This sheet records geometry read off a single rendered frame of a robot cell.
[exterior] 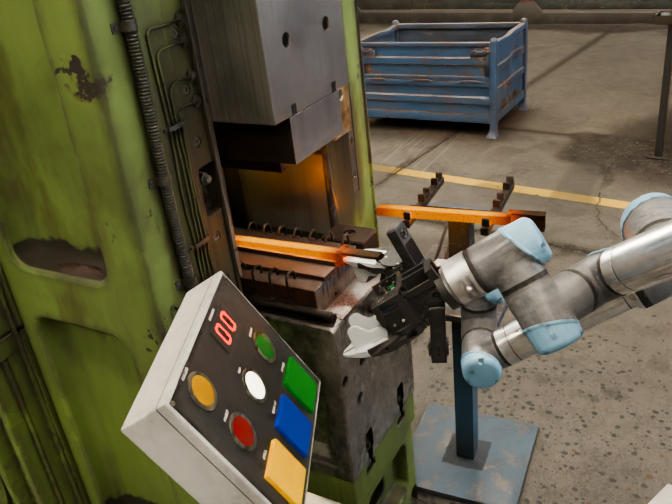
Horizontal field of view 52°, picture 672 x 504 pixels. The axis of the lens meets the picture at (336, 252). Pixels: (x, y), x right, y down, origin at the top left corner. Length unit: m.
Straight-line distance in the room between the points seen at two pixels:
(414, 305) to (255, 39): 0.54
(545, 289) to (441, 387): 1.76
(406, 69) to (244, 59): 4.23
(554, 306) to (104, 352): 0.99
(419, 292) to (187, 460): 0.41
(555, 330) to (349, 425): 0.74
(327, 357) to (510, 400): 1.29
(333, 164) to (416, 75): 3.70
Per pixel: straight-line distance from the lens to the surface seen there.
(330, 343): 1.50
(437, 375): 2.82
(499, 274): 1.03
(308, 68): 1.40
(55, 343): 1.68
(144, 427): 0.93
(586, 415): 2.68
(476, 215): 1.80
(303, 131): 1.39
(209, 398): 0.96
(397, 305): 1.05
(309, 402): 1.18
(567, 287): 1.06
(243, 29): 1.29
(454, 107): 5.41
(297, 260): 1.61
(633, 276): 1.06
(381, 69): 5.58
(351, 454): 1.70
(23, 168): 1.50
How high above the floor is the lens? 1.73
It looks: 27 degrees down
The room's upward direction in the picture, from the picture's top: 7 degrees counter-clockwise
